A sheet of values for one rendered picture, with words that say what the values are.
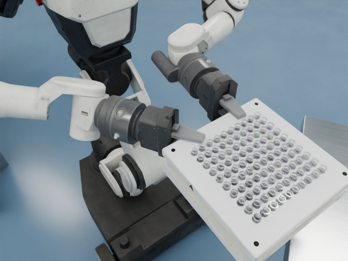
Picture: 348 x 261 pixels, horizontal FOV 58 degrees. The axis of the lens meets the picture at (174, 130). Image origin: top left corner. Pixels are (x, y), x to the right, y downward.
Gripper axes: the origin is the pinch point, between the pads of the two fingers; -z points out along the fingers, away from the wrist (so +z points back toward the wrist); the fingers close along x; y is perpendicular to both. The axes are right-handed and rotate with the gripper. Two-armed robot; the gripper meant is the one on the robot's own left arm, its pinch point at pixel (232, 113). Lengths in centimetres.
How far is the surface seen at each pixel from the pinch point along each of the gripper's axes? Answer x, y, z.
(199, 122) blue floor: 105, -48, 87
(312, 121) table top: 17.9, -30.0, 0.8
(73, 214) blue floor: 105, 44, 60
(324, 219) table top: 18.3, -11.4, -22.5
